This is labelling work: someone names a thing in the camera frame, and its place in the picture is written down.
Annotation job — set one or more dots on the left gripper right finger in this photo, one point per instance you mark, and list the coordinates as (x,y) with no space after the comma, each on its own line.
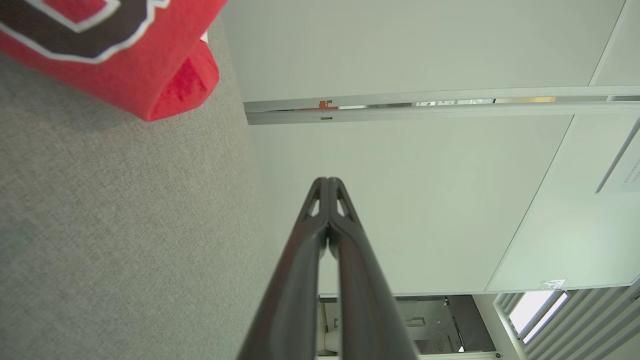
(365,300)

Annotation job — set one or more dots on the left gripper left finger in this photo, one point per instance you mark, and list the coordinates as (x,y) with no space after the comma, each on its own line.
(295,290)

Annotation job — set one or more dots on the red jersey with number print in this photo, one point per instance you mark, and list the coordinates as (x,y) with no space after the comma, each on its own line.
(150,65)

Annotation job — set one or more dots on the small orange latch tag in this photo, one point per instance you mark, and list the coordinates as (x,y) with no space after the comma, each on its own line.
(325,105)

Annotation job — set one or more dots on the grey fabric sofa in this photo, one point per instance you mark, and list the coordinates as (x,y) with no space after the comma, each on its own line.
(100,225)

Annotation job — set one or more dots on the grey slatted window blind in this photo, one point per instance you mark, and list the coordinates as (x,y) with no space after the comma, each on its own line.
(590,320)

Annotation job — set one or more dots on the white paper notice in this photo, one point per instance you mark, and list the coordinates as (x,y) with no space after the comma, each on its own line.
(632,175)

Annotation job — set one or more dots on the aluminium door frame with latch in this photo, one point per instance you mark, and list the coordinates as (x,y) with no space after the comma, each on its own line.
(450,112)

